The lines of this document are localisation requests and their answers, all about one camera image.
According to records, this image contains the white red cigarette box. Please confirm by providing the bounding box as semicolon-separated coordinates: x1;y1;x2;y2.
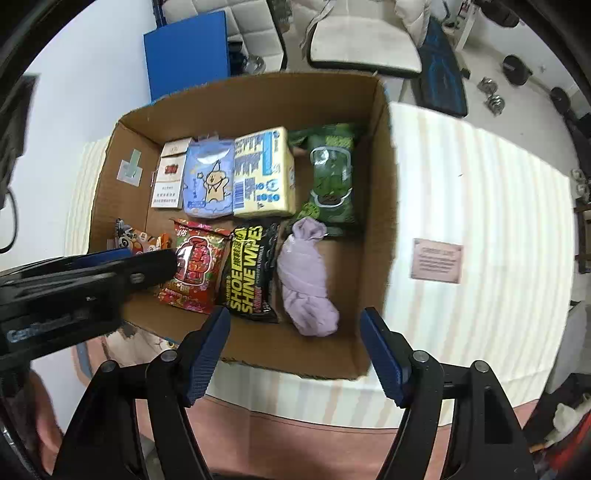
150;137;192;209

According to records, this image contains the black weight bench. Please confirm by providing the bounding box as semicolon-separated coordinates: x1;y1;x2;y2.
413;18;468;116

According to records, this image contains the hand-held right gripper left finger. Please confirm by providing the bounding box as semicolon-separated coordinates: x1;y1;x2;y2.
53;307;232;480

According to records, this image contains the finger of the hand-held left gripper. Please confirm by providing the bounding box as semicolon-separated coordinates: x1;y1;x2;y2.
0;248;136;296
92;250;179;302

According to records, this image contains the pink card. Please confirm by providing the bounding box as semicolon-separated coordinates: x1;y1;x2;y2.
410;238;463;284

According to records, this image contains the black shoe wipes packet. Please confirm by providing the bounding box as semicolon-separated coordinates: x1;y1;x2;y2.
217;223;281;324

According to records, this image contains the white puffer jacket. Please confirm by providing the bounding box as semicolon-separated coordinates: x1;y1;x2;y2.
288;0;432;51

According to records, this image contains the short black barbell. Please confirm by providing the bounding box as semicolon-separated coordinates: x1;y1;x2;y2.
502;54;573;116

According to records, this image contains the green wet wipes packet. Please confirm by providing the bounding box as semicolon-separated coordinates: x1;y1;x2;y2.
288;122;363;237

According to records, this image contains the yellow blue tissue pack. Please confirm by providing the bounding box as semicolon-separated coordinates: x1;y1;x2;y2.
232;127;296;219

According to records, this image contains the dark wooden chair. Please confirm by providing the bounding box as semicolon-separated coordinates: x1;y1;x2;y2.
573;203;591;278

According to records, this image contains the purple cloth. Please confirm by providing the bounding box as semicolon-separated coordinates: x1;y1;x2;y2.
277;217;340;337

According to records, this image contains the red snack packet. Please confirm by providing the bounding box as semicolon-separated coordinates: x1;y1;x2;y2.
157;218;232;315

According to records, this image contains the cardboard box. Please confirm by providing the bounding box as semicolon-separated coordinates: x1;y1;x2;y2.
88;71;398;381

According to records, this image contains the blue board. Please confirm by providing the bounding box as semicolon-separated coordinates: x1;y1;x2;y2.
143;10;230;102

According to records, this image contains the white padded chair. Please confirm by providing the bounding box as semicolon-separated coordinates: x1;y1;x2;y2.
307;0;423;77

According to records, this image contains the orange panda snack packet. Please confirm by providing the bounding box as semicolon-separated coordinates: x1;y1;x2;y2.
108;219;176;254

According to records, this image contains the light blue tissue packet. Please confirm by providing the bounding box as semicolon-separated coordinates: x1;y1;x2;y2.
182;134;236;219

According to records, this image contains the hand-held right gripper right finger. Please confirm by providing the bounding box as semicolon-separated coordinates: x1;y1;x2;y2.
360;308;539;480

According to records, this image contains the cat print striped tablecloth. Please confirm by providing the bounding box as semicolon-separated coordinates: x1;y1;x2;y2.
65;102;578;480

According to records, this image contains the person's left forearm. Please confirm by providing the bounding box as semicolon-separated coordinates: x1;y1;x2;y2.
25;369;65;455

